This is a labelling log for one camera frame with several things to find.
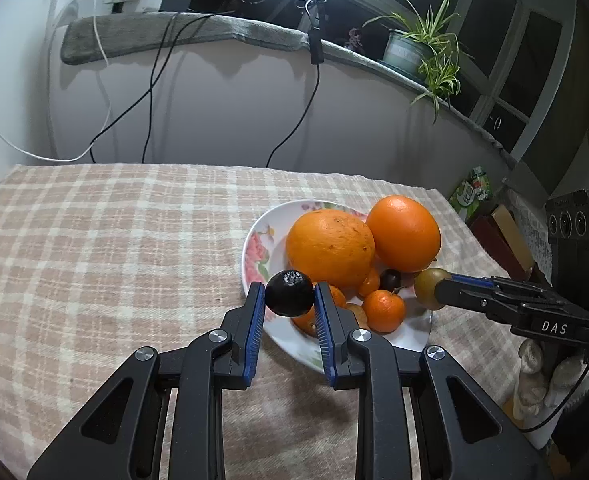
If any dark glass window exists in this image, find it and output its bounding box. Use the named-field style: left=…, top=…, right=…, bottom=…
left=124, top=0, right=580, bottom=161

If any white cable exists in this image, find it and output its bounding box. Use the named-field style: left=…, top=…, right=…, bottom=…
left=0, top=0, right=112, bottom=163

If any white floral plate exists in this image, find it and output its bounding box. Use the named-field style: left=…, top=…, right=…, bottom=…
left=242, top=200, right=435, bottom=376

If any green passion fruit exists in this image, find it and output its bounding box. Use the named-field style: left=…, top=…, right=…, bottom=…
left=413, top=268, right=450, bottom=310

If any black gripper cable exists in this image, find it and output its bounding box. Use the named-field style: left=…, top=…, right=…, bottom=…
left=519, top=360, right=589, bottom=433

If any green snack packet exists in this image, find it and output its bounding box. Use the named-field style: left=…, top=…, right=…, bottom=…
left=447, top=166, right=495, bottom=221

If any tiny tangerine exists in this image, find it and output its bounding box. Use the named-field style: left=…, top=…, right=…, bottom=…
left=357, top=267, right=381, bottom=297

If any small purple flower plant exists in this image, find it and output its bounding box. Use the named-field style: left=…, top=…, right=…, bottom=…
left=343, top=27, right=366, bottom=52

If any person's right hand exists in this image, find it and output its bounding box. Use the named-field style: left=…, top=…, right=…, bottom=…
left=517, top=337, right=589, bottom=418

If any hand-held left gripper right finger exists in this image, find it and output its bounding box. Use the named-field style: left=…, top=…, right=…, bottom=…
left=313, top=281, right=540, bottom=480

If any medium tangerine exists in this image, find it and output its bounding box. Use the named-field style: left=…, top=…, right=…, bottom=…
left=290, top=285, right=348, bottom=338

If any dark red box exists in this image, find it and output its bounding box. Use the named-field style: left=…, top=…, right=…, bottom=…
left=467, top=215, right=525, bottom=281

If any pink checkered cloth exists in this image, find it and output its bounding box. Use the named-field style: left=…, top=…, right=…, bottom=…
left=0, top=162, right=530, bottom=480

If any speckled large orange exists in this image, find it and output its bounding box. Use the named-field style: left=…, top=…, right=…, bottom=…
left=285, top=211, right=376, bottom=293

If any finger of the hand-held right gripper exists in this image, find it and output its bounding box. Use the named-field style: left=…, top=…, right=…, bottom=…
left=437, top=280, right=525, bottom=314
left=449, top=273, right=513, bottom=291

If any brown longan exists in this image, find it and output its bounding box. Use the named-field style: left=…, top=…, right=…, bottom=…
left=345, top=302, right=368, bottom=331

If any potted spider plant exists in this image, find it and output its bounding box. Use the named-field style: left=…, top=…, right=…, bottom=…
left=362, top=0, right=470, bottom=123

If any tangerine with stem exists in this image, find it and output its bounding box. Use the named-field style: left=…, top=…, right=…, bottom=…
left=362, top=289, right=406, bottom=334

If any tan box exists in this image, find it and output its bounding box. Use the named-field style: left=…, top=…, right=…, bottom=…
left=492, top=205, right=535, bottom=271

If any black power cable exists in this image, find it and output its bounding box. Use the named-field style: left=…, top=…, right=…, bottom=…
left=89, top=11, right=181, bottom=162
left=142, top=12, right=225, bottom=164

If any smooth large orange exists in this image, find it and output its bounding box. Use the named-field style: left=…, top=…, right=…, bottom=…
left=365, top=195, right=442, bottom=273

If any black ring light cable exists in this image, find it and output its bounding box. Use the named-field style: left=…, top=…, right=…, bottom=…
left=264, top=0, right=325, bottom=167

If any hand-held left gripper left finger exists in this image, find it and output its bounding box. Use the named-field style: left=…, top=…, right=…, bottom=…
left=27, top=281, right=266, bottom=480

